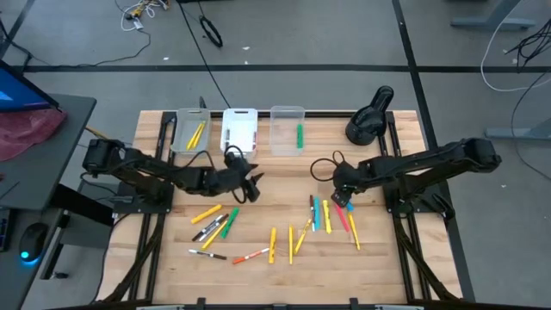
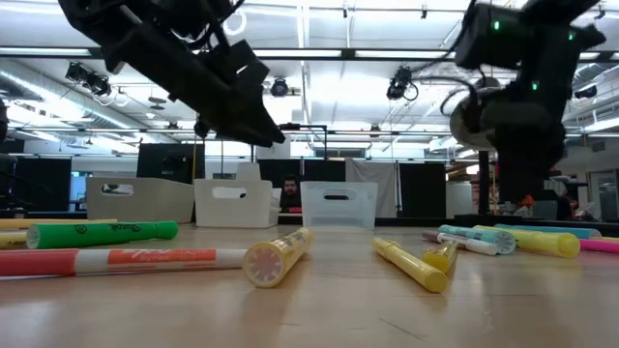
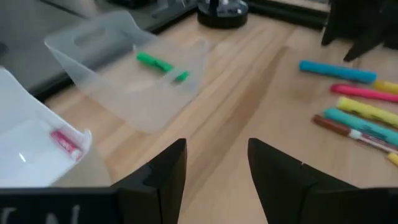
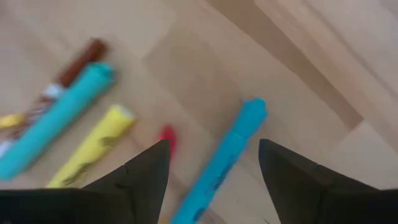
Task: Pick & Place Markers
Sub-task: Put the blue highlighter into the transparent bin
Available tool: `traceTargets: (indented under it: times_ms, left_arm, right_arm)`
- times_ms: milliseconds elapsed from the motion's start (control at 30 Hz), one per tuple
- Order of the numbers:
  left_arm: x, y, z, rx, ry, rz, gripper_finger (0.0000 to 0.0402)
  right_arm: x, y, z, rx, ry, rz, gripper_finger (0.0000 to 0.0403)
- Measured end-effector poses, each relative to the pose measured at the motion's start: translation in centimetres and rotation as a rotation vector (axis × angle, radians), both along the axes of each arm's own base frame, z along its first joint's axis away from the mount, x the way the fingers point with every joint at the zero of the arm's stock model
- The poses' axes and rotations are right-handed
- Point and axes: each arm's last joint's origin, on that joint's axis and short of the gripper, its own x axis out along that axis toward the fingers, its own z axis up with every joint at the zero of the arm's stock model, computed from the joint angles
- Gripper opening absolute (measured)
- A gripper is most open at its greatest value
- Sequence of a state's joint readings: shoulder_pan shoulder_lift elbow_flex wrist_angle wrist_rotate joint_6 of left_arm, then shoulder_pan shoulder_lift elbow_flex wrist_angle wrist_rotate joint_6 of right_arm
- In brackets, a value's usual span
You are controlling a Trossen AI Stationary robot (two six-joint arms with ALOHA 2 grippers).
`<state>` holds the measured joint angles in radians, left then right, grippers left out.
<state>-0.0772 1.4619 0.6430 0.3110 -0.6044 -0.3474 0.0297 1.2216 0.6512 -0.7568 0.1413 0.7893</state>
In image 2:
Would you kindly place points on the white plastic bin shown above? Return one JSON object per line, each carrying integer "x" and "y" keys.
{"x": 232, "y": 212}

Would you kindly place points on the pink marker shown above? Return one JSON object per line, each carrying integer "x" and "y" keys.
{"x": 602, "y": 245}

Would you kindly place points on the person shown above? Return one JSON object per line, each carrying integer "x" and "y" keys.
{"x": 290, "y": 193}

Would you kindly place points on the fat yellow highlighter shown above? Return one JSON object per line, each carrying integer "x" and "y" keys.
{"x": 271, "y": 261}

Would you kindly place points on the grey plastic bin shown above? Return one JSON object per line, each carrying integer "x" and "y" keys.
{"x": 155, "y": 203}

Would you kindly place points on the green highlighter marker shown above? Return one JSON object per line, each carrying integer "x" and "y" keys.
{"x": 97, "y": 234}

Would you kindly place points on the black metal stand frame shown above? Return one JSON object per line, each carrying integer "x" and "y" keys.
{"x": 314, "y": 126}

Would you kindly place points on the yellow marker with black print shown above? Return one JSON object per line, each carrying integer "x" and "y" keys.
{"x": 58, "y": 223}

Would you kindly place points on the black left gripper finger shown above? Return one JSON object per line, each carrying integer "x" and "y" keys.
{"x": 242, "y": 135}
{"x": 268, "y": 121}

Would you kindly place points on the small red box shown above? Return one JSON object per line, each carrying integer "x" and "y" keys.
{"x": 295, "y": 210}

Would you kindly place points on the grey curtain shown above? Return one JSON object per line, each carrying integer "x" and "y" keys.
{"x": 372, "y": 169}

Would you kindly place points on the clear plastic bin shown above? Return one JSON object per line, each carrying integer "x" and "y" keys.
{"x": 338, "y": 215}

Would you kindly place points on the black ceiling camera cluster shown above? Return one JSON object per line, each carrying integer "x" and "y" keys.
{"x": 89, "y": 79}

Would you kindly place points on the short yellow highlighter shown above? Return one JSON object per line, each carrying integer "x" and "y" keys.
{"x": 440, "y": 258}

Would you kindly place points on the black frame bar with lights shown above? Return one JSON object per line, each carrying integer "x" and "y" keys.
{"x": 350, "y": 54}

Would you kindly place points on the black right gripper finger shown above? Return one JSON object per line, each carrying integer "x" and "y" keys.
{"x": 544, "y": 183}
{"x": 513, "y": 186}

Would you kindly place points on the shelf with red bins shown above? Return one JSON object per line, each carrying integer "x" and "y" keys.
{"x": 551, "y": 210}

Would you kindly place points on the silver ventilation duct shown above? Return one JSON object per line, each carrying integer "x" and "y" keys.
{"x": 595, "y": 72}

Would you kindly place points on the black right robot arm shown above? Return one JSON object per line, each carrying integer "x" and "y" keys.
{"x": 508, "y": 38}

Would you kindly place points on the small white box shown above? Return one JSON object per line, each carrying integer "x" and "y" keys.
{"x": 249, "y": 171}

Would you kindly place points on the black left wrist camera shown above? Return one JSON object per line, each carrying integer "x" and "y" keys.
{"x": 242, "y": 58}

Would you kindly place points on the long yellow marker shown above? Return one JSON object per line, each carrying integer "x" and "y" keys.
{"x": 411, "y": 266}
{"x": 546, "y": 244}

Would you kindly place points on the black desk lamp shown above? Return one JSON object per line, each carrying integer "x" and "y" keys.
{"x": 483, "y": 183}

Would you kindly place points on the orange and white marker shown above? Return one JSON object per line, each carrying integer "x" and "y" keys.
{"x": 145, "y": 261}

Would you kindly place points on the white cabinet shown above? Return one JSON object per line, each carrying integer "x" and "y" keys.
{"x": 459, "y": 200}

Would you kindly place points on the teal highlighter marker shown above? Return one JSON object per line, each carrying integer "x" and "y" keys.
{"x": 505, "y": 241}

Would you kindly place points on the black aluminium table frame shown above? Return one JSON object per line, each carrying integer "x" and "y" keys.
{"x": 411, "y": 221}

